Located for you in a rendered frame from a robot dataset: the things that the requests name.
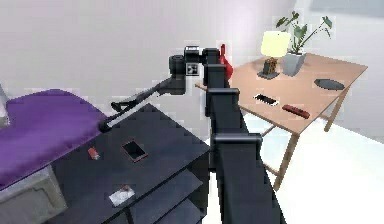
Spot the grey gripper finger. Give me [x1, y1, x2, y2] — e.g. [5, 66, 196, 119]
[98, 91, 162, 133]
[110, 81, 163, 112]

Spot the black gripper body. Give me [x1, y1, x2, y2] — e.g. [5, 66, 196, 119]
[156, 54, 188, 97]

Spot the black shelf stand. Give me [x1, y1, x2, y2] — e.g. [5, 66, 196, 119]
[43, 103, 212, 224]

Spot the red framed phone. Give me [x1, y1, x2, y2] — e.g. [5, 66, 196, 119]
[121, 139, 149, 164]

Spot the small red box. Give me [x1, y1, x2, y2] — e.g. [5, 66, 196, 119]
[87, 147, 101, 161]

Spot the red bottle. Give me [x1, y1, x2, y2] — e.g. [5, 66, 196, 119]
[218, 43, 234, 81]

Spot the small grey card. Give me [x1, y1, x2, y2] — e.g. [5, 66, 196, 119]
[108, 185, 136, 207]

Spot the purple bed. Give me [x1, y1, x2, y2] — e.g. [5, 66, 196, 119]
[0, 83, 108, 224]

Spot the white phone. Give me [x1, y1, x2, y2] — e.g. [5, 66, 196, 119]
[253, 93, 280, 107]

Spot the yellow table lamp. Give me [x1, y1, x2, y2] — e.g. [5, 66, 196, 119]
[257, 30, 292, 80]

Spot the wooden table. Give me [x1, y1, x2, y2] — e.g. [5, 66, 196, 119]
[195, 52, 369, 192]

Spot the green house plant grey pot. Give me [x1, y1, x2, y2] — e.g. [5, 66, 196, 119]
[275, 11, 334, 78]

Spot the red remote control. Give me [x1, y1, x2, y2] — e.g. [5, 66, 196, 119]
[281, 103, 311, 120]

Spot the black oval dish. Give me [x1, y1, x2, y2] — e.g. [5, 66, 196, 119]
[313, 77, 346, 92]

